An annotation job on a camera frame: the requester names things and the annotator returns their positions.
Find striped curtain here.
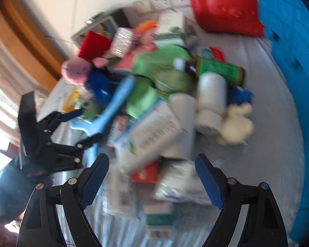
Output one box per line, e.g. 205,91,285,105
0,24,50,147

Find small green plush keychain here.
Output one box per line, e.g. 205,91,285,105
76,99,99,120

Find red and white box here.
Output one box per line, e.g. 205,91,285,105
130,161,160,184

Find dark green book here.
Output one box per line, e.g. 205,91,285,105
71,8,128,45

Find white plastic tube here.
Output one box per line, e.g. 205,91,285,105
169,93,197,158

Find white and blue medicine packet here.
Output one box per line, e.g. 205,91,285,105
153,159,211,205

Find pink pig plush toy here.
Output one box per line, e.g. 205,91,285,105
61,30,113,86

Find yellow plastic item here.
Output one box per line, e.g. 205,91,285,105
60,87,81,112

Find white plastic bottle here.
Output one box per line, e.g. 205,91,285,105
195,72,227,135

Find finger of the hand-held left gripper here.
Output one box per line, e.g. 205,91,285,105
44,109,83,135
51,133,104,172

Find white power strip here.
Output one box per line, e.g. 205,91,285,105
133,0,186,14

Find brown bottle with green label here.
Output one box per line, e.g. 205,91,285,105
173,56,245,86

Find blue plastic basket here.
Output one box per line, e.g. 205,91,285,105
255,0,309,241

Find light blue plastic hanger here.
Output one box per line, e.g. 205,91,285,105
69,76,136,166

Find cream plush toy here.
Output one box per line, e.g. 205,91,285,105
216,105,254,145

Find blue knitted cloth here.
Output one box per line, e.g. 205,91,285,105
227,86,254,107

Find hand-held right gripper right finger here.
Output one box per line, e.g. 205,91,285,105
195,154,289,247

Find silver blister pack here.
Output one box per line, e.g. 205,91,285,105
110,27,134,58

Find large white medicine box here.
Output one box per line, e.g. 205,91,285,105
115,102,184,174

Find white and green carton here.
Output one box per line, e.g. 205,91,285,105
157,11,186,34

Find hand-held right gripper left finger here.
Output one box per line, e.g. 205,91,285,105
15,153,110,247

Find red plastic basket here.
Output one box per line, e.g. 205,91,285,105
186,0,266,38

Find green and white box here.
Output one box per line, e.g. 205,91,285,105
143,203,176,240

